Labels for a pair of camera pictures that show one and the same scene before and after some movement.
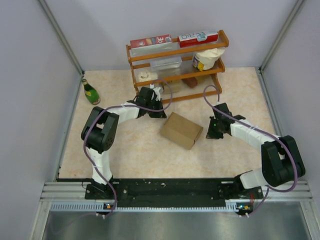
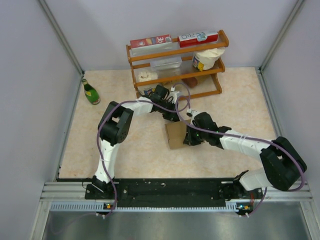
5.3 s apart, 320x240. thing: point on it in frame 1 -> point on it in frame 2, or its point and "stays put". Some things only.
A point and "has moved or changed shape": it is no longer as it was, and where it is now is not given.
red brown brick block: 191,82 stays put
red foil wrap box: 151,41 stays put
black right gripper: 211,134 -> 189,140
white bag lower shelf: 145,76 stays put
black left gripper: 160,114 -> 172,116
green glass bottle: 91,93 stays put
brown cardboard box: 182,131 has moved or changed shape
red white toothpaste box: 194,39 stays put
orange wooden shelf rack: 173,73 stays put
